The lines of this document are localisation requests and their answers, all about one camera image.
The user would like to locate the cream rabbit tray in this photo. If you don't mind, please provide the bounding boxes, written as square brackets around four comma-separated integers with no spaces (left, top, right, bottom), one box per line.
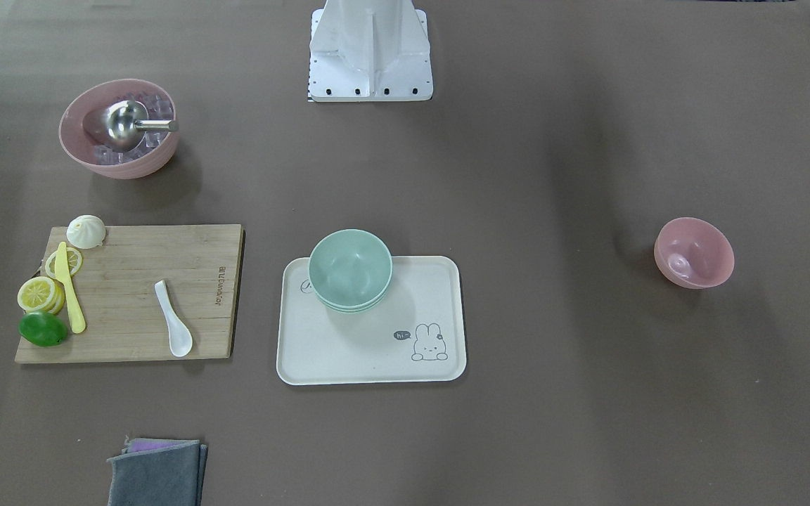
[276,256,468,387]

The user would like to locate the lemon half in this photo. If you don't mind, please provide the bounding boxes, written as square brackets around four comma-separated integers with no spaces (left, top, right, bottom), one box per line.
[17,276,65,315]

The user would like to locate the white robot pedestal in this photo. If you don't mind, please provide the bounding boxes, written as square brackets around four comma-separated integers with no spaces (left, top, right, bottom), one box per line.
[307,1,434,103]

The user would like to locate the metal ice scoop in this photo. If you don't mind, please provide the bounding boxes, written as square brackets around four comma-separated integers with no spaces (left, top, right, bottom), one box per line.
[94,100,178,153]

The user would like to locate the large pink bowl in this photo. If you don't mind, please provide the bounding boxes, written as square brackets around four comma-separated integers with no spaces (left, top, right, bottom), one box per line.
[58,78,179,179]

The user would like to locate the bamboo cutting board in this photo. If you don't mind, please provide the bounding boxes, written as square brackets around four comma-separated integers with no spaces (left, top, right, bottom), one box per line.
[14,224,244,364]

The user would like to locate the white ceramic spoon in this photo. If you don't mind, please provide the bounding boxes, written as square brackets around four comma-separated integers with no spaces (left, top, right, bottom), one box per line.
[154,280,193,358]

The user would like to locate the lemon slice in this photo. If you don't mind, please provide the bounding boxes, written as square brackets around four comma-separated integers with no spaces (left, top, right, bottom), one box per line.
[42,246,83,279]

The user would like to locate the small pink bowl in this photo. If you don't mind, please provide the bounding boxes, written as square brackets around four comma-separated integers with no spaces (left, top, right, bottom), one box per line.
[653,217,735,290]

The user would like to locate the green lime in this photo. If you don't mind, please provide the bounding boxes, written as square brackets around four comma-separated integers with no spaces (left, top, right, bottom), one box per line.
[18,311,68,348]

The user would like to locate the grey folded cloth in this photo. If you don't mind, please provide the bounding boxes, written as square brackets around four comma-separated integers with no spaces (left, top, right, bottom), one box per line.
[108,438,208,505]

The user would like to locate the yellow plastic knife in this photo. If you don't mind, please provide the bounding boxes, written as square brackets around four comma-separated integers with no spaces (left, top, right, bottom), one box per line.
[54,241,86,334]

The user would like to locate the green bowl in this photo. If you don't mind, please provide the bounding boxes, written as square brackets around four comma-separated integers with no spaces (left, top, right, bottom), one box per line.
[308,228,393,313]

